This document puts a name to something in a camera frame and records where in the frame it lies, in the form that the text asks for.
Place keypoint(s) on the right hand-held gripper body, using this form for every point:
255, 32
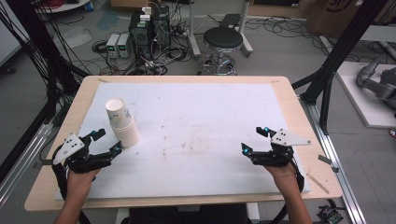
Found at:
280, 152

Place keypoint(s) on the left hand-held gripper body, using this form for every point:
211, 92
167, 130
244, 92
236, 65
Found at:
79, 158

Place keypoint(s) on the stack of white paper cups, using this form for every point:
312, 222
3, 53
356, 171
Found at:
123, 126

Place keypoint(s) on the person's left hand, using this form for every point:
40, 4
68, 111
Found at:
81, 177

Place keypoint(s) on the person's right hand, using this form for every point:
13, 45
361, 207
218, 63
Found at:
281, 171

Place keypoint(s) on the grey tape strip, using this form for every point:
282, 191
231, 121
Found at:
327, 162

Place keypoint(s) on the thin wooden stick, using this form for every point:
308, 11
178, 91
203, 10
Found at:
317, 183

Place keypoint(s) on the white table mat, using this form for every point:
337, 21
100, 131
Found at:
193, 133

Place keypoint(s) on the green circuit board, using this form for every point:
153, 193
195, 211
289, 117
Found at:
331, 216

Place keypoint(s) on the person's dark clothing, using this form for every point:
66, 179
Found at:
186, 215

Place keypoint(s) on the grey bench power supply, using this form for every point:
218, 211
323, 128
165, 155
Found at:
124, 46
112, 46

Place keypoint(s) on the white floor board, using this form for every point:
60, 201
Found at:
361, 102

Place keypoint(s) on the black round stool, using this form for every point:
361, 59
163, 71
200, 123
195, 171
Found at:
223, 40

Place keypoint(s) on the white stand leg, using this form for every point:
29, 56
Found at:
193, 31
246, 31

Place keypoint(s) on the black computer tower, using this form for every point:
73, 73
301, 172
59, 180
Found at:
150, 32

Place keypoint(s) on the blue tape roll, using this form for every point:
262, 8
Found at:
89, 6

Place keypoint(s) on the white power adapter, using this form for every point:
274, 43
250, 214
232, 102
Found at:
146, 12

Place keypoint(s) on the cardboard box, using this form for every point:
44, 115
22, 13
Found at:
327, 15

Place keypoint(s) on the aluminium rail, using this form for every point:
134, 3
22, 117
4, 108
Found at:
21, 161
333, 149

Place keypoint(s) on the black metal frame post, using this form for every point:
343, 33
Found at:
339, 53

